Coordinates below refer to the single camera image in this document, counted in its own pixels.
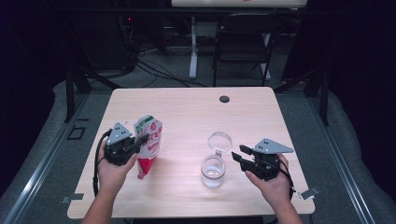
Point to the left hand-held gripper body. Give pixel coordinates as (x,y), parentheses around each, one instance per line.
(120,152)

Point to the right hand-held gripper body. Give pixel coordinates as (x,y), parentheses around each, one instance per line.
(264,166)

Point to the pink printed plastic bag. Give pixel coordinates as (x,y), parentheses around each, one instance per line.
(149,154)

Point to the clear hinged jar lid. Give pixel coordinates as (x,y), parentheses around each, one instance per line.
(219,142)

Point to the clear glass jar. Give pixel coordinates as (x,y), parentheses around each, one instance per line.
(213,179)

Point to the person's right hand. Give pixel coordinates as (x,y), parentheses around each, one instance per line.
(275,189)

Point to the person's left hand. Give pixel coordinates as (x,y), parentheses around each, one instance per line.
(112,177)

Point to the black tape square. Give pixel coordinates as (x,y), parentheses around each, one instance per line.
(71,132)

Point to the dark round table grommet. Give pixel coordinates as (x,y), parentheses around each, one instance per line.
(224,99)

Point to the black metal stand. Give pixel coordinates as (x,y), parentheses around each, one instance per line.
(324,102)
(69,99)

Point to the white desk leg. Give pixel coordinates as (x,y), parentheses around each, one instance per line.
(193,62)
(267,73)

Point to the black folding chair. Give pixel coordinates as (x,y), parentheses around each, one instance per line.
(246,23)

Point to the white box under desk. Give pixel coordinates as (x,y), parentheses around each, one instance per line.
(206,29)

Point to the metal floor rail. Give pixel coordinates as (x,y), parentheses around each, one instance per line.
(348,175)
(35,175)

